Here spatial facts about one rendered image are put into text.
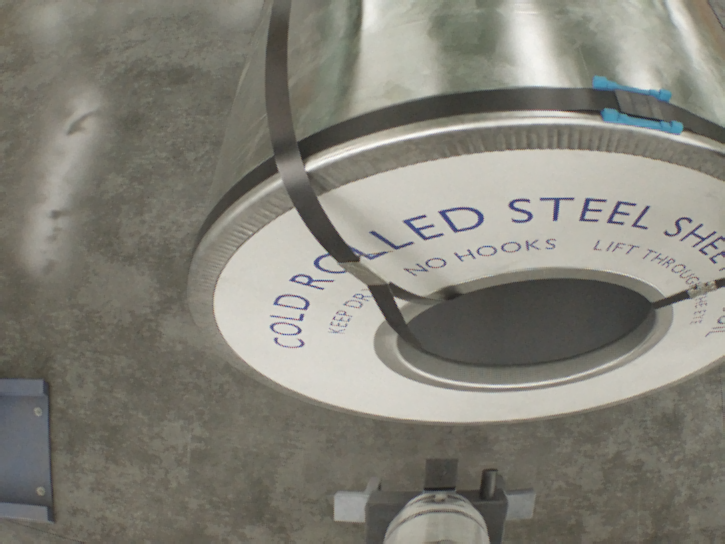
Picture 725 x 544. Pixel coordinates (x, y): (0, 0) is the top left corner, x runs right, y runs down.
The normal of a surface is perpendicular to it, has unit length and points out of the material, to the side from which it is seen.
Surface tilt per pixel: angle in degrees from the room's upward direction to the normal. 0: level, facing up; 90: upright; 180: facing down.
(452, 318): 30
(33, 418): 0
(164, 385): 0
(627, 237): 90
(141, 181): 0
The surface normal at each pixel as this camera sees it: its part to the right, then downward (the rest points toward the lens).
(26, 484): 0.02, -0.47
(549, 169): -0.06, 0.88
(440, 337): 0.62, -0.34
